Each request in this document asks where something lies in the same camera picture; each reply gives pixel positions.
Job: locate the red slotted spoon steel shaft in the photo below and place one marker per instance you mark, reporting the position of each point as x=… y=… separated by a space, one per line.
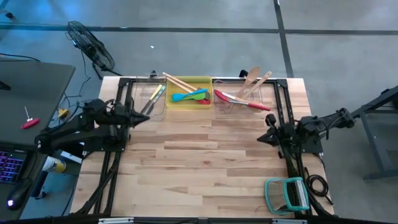
x=221 y=95

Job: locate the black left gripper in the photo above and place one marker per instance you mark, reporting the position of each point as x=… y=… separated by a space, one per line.
x=119 y=115

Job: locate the black item on desk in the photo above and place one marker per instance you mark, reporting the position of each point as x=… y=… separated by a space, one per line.
x=4 y=85

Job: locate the teal framed mandoline slicer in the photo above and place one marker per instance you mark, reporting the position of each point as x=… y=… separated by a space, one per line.
x=275 y=196

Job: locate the clear plastic bin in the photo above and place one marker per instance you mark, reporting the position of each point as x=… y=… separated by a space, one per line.
x=219 y=109
x=157 y=112

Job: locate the dark grey desk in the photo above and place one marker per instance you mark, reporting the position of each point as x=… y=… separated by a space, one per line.
x=37 y=93

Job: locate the yellow and white can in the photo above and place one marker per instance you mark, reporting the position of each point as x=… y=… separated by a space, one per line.
x=54 y=165

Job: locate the black chair caster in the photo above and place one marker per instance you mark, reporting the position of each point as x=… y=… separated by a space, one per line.
x=11 y=15

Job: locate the white flat box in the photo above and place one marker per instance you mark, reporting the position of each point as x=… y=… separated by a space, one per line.
x=71 y=157

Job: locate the wooden spatula grey silicone head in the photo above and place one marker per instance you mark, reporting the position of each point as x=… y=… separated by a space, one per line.
x=178 y=81

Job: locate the blue silicone spatula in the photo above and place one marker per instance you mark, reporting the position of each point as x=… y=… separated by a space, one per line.
x=177 y=97

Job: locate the wooden spatula red silicone head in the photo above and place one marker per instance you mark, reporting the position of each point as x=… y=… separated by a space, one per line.
x=205 y=101

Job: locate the black aluminium table frame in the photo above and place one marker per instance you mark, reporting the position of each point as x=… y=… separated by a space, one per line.
x=124 y=93

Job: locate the silver table edge bracket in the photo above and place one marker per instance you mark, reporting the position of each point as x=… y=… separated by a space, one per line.
x=115 y=220
x=289 y=221

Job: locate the yellow plastic bin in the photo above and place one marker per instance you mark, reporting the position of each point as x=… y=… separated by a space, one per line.
x=174 y=105

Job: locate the black floor fan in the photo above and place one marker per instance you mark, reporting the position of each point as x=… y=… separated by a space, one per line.
x=90 y=46

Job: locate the black computer mouse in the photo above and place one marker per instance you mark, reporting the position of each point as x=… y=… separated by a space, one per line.
x=18 y=194

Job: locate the yellow plug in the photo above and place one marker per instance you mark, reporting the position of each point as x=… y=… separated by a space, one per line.
x=63 y=112

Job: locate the backlit computer keyboard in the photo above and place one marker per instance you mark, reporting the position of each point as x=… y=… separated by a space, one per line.
x=11 y=166

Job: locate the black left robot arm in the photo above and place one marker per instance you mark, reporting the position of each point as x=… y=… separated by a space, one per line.
x=77 y=137

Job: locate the black table clamp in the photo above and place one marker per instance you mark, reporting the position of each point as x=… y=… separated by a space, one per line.
x=243 y=73
x=152 y=74

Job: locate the black side table legs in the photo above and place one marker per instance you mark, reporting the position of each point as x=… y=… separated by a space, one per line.
x=373 y=149

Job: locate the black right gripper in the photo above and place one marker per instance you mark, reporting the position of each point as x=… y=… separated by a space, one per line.
x=287 y=135

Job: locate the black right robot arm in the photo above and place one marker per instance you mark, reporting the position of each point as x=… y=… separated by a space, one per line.
x=329 y=123

